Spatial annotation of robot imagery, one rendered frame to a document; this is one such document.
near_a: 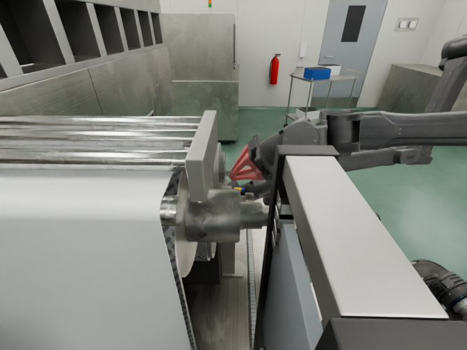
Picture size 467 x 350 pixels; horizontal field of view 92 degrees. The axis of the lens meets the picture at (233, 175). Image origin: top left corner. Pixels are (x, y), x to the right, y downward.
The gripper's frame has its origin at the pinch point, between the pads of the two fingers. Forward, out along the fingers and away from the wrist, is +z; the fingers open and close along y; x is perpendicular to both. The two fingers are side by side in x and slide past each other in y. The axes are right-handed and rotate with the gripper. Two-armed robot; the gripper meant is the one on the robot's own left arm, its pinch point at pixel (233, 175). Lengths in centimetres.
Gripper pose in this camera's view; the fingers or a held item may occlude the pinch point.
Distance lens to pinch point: 51.8
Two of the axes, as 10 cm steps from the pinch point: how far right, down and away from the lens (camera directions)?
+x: -6.2, -6.5, -4.5
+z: -7.9, 4.8, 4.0
